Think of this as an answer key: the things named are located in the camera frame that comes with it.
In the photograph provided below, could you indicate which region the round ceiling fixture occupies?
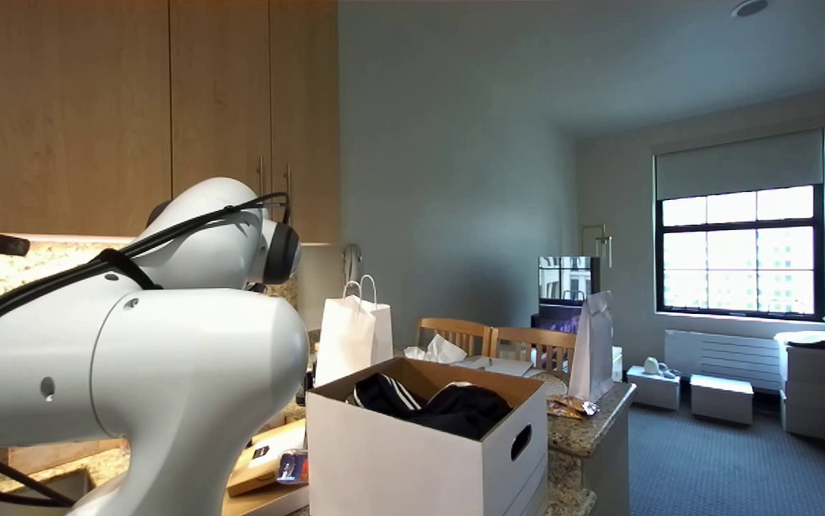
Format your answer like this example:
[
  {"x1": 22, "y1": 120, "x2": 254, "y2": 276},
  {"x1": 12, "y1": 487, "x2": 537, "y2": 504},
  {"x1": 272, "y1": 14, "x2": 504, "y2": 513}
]
[{"x1": 728, "y1": 0, "x2": 771, "y2": 21}]

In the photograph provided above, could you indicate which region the grey roller blind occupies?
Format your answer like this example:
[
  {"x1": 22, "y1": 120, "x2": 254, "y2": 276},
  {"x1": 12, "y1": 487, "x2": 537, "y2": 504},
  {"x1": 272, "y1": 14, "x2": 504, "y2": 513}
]
[{"x1": 653, "y1": 130, "x2": 825, "y2": 202}]

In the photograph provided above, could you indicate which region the white paper bag with handles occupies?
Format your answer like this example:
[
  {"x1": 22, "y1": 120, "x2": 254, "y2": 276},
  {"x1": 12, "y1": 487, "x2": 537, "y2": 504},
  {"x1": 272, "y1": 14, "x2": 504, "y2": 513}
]
[{"x1": 312, "y1": 273, "x2": 398, "y2": 389}]

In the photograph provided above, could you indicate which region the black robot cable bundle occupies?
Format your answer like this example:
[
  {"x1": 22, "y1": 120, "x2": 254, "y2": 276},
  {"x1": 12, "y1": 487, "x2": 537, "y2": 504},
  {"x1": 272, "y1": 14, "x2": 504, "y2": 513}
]
[{"x1": 0, "y1": 189, "x2": 291, "y2": 511}]

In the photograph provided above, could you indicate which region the wooden chair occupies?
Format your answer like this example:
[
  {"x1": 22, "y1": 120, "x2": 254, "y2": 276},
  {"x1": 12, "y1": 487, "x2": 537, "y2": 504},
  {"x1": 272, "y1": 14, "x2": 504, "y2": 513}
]
[
  {"x1": 487, "y1": 325, "x2": 579, "y2": 382},
  {"x1": 414, "y1": 315, "x2": 493, "y2": 362}
]

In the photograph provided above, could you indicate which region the cardboard mailer with white label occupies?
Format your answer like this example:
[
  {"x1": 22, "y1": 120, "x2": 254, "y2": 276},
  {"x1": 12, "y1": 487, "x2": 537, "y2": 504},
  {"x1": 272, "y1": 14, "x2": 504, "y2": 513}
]
[{"x1": 229, "y1": 421, "x2": 309, "y2": 482}]

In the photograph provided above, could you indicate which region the tall white paper bag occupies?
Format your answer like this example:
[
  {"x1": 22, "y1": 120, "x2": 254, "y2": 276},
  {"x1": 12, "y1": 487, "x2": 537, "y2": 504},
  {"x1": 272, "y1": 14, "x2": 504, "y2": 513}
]
[{"x1": 567, "y1": 290, "x2": 619, "y2": 405}]

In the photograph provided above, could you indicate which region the white cardboard box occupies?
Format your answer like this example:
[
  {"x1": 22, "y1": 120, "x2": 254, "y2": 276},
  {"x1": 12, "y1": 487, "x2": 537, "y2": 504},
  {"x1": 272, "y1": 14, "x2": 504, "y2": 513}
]
[{"x1": 302, "y1": 355, "x2": 550, "y2": 516}]

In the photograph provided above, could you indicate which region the white low cabinet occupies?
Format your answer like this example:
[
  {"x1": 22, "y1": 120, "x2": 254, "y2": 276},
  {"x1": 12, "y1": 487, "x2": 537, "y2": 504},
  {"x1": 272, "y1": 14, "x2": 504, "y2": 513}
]
[{"x1": 774, "y1": 329, "x2": 825, "y2": 442}]

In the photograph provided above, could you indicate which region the wooden wall cabinet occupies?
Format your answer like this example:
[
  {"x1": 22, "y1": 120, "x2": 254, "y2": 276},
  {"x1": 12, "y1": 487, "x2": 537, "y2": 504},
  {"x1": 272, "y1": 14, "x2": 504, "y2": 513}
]
[{"x1": 0, "y1": 0, "x2": 342, "y2": 250}]

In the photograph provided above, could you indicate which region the orange snack wrapper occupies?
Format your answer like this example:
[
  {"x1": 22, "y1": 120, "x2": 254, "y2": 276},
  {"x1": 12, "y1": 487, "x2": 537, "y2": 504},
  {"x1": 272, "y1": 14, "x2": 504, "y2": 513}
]
[{"x1": 546, "y1": 392, "x2": 602, "y2": 421}]

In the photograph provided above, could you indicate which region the white square ottoman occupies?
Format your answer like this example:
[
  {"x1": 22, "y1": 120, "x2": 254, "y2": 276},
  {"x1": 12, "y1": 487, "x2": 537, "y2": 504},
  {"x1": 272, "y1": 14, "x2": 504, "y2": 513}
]
[
  {"x1": 623, "y1": 355, "x2": 685, "y2": 414},
  {"x1": 688, "y1": 374, "x2": 755, "y2": 431}
]

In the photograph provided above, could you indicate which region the black clothing with white stripes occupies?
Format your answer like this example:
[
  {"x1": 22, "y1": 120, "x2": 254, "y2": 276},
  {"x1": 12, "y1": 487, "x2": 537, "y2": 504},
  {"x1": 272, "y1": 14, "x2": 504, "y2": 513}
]
[{"x1": 350, "y1": 369, "x2": 514, "y2": 442}]

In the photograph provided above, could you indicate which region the black framed window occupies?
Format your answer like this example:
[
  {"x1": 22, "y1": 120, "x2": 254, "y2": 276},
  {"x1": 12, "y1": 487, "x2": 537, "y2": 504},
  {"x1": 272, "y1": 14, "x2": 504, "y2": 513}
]
[{"x1": 653, "y1": 183, "x2": 825, "y2": 322}]

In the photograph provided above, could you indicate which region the crumpled white tissue paper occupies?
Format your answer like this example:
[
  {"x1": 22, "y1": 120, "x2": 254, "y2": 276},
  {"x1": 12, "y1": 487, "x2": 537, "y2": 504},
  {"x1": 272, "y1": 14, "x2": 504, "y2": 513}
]
[{"x1": 401, "y1": 333, "x2": 468, "y2": 368}]

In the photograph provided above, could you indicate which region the white wall radiator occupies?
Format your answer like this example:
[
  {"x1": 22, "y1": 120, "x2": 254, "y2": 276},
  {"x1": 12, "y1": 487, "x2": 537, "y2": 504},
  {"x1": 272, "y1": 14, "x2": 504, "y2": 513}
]
[{"x1": 660, "y1": 326, "x2": 785, "y2": 392}]

